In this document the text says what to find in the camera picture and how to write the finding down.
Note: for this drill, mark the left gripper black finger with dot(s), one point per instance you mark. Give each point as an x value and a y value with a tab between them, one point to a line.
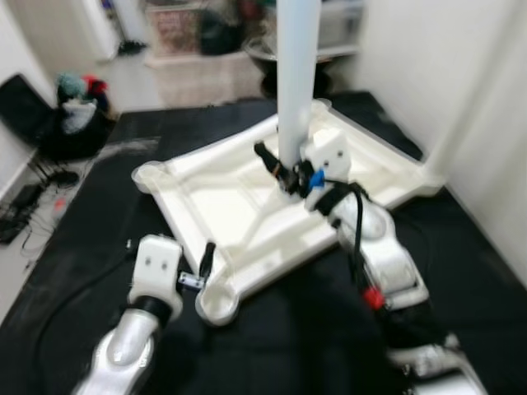
208	257

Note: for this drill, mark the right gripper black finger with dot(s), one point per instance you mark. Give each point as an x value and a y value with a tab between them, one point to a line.
270	162

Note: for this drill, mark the white plastic table top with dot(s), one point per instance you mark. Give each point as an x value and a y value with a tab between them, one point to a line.
222	206

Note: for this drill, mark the white plastic table leg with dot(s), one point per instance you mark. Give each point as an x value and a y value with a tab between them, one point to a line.
482	103
298	74

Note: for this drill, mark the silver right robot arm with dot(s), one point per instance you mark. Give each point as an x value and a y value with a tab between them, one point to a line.
387	255

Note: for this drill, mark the black tablecloth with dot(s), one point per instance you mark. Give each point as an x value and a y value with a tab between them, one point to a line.
82	214

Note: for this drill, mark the clear tape strip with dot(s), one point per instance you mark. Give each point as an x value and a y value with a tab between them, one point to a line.
130	148

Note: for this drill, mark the clear plastic storage box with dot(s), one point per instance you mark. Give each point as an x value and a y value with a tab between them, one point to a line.
342	23

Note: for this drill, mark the patterned storage box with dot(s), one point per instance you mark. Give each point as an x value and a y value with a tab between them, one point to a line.
173	26

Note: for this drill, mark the black power adapter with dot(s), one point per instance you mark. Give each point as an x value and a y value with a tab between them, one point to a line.
10	226
25	197

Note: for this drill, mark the red cloth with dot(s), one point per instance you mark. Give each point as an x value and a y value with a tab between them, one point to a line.
97	85

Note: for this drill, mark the clear plastic bag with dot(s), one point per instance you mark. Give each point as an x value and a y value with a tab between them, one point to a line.
78	117

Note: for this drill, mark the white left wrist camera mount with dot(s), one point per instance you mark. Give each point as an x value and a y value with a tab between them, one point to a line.
155	267

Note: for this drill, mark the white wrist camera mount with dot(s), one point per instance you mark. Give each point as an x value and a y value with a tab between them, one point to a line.
155	267
329	152

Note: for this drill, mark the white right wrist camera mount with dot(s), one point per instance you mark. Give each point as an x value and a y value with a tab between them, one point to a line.
329	152

